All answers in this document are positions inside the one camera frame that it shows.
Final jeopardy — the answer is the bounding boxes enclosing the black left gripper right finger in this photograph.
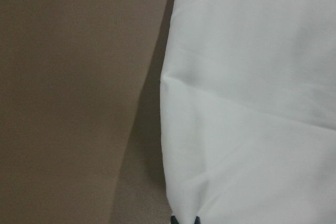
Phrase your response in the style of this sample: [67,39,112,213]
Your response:
[194,216,201,224]

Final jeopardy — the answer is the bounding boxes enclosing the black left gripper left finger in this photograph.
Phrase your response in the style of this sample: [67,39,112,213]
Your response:
[170,216,180,224]

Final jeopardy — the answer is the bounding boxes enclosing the white long-sleeve printed shirt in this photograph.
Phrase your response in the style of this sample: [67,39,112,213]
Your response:
[160,0,335,223]

